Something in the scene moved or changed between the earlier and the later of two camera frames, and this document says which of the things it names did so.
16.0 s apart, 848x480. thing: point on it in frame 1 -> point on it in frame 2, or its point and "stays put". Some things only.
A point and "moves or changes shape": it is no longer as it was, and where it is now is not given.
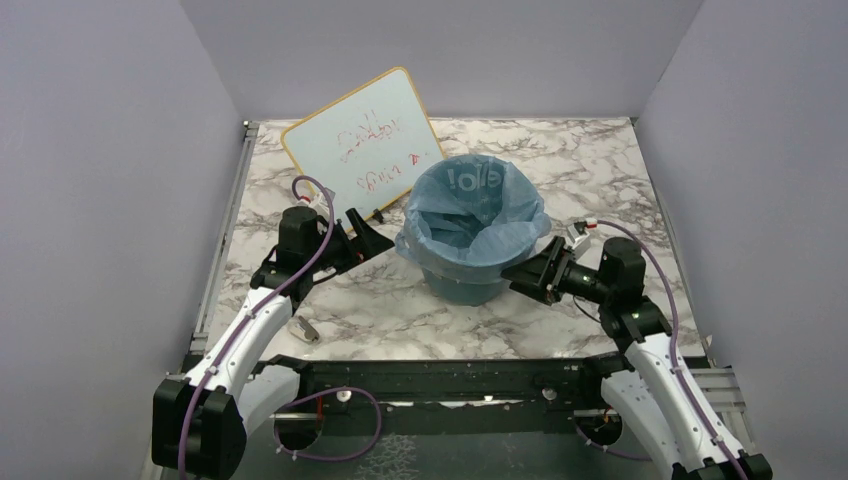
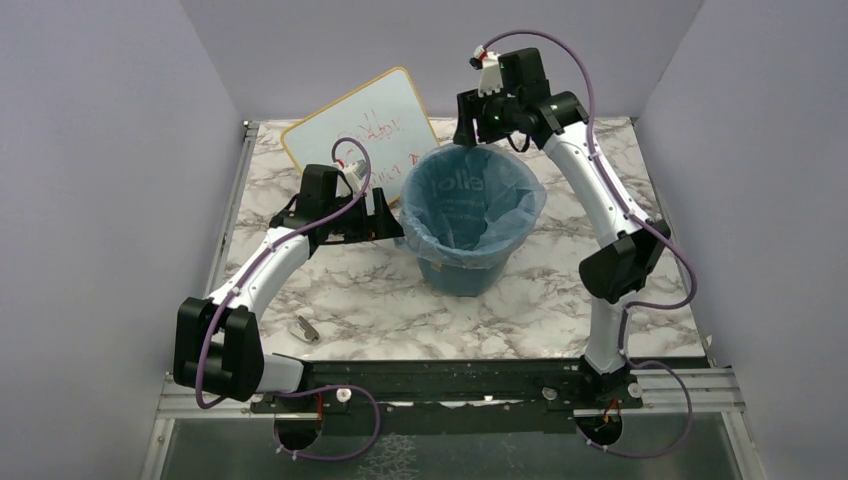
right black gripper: x=542 y=274 -> x=469 y=107
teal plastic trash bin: x=460 y=292 moves or changes shape
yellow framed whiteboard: x=369 y=146 stays put
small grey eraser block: x=302 y=329 stays put
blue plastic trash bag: x=469 y=218 moves or changes shape
